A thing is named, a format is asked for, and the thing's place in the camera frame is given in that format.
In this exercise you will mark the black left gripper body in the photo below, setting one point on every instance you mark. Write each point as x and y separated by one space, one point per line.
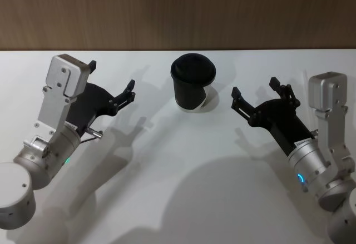
91 102

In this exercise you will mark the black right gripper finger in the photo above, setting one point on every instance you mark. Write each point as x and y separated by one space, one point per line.
286 91
244 107

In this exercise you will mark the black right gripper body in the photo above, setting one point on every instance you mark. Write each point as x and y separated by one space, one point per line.
281 119

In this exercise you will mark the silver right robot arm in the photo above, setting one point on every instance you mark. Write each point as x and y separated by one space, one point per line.
331 155

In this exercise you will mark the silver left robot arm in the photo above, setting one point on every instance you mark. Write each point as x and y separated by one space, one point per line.
16 188

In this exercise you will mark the black paper cup white patch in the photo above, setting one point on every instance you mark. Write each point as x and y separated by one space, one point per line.
189 96

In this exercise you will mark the black plastic cup lid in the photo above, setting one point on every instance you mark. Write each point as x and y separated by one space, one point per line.
193 67

